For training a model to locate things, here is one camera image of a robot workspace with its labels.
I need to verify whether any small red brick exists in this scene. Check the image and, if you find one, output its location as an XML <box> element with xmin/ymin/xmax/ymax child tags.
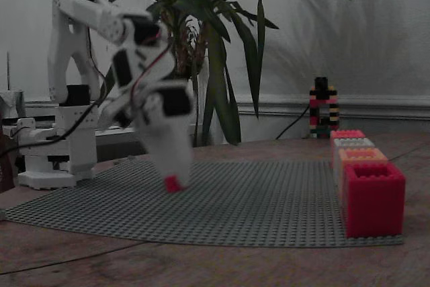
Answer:
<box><xmin>164</xmin><ymin>174</ymin><xmax>188</xmax><ymax>194</ymax></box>

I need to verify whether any grey studded baseplate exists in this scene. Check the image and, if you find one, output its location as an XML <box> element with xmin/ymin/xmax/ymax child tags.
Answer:
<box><xmin>3</xmin><ymin>158</ymin><xmax>404</xmax><ymax>248</ymax></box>

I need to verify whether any multicolour brick tower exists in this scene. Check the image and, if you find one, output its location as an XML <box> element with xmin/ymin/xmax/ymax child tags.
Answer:
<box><xmin>308</xmin><ymin>75</ymin><xmax>341</xmax><ymax>139</ymax></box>

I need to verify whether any pink brick block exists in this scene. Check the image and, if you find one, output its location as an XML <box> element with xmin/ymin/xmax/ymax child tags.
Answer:
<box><xmin>329</xmin><ymin>129</ymin><xmax>366</xmax><ymax>157</ymax></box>

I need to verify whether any white brick block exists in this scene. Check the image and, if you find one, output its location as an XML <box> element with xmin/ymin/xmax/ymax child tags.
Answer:
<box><xmin>332</xmin><ymin>137</ymin><xmax>376</xmax><ymax>180</ymax></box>

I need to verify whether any orange brick block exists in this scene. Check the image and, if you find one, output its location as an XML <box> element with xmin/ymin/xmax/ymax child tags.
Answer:
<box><xmin>337</xmin><ymin>147</ymin><xmax>389</xmax><ymax>200</ymax></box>

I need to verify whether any green potted palm plant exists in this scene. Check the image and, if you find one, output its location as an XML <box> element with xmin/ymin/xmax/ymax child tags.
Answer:
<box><xmin>72</xmin><ymin>0</ymin><xmax>352</xmax><ymax>147</ymax></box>

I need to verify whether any grey crumpled pot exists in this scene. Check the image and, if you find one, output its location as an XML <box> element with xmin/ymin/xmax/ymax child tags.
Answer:
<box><xmin>0</xmin><ymin>89</ymin><xmax>26</xmax><ymax>120</ymax></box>

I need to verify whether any dark red object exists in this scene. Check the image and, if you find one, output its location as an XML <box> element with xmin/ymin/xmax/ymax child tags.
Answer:
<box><xmin>0</xmin><ymin>125</ymin><xmax>16</xmax><ymax>194</ymax></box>

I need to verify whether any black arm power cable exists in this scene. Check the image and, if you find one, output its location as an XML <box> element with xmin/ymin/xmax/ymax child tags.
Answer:
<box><xmin>0</xmin><ymin>100</ymin><xmax>101</xmax><ymax>160</ymax></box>

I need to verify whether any thin black table cable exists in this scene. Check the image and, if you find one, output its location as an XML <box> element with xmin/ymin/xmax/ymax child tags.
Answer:
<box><xmin>0</xmin><ymin>240</ymin><xmax>148</xmax><ymax>276</ymax></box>

